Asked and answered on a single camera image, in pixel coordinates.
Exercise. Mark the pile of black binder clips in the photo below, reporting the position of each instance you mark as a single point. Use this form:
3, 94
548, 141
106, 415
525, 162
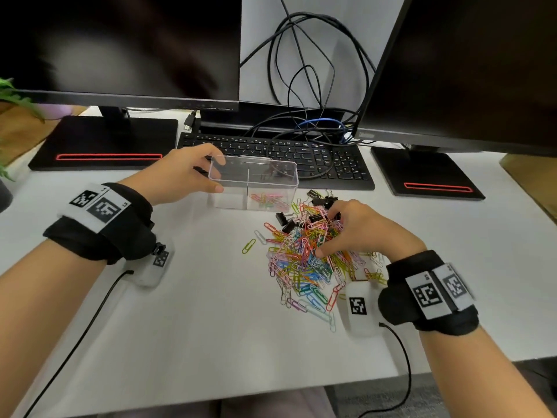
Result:
287, 222

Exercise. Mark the person's left hand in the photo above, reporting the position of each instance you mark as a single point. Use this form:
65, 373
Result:
174, 178

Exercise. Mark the grey desk partition panel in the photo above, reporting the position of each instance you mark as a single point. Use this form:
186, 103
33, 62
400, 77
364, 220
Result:
252, 82

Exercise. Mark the black keyboard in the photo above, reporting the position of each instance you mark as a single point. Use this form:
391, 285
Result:
304, 156

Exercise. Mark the brown cardboard box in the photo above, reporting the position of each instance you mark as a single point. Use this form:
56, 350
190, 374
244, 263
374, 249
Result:
535, 182
26, 139

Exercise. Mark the black monitor stand red stripe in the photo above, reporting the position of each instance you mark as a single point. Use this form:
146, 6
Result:
109, 139
426, 169

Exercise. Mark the pile of colourful paper clips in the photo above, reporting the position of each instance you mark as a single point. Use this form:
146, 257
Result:
300, 265

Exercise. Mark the heap of sorted paper clips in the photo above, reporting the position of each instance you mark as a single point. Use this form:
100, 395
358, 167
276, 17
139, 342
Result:
270, 200

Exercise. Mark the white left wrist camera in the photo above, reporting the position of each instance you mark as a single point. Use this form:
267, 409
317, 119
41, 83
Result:
148, 274

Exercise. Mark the person's right forearm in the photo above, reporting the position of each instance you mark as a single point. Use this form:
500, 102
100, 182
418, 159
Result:
474, 378

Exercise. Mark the person's left forearm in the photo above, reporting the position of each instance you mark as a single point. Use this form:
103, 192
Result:
35, 322

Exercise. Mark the black computer monitor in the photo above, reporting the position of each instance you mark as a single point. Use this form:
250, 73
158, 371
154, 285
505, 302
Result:
470, 69
109, 39

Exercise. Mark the black usb plug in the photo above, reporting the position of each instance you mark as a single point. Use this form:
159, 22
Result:
189, 121

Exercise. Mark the green plant in black pot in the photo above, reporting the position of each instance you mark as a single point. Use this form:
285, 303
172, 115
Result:
13, 97

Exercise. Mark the person's right hand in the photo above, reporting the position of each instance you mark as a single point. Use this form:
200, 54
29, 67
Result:
370, 232

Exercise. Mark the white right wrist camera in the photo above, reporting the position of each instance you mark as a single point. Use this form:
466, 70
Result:
361, 322

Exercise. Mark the clear plastic divided box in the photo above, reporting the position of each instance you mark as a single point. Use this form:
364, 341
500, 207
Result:
237, 174

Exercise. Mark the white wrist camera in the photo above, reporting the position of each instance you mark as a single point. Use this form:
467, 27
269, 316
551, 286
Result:
148, 274
361, 322

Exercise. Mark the single green paper clip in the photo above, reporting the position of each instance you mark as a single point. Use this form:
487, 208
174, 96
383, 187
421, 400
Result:
249, 246

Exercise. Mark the lilac cup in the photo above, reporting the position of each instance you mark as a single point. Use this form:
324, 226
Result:
54, 112

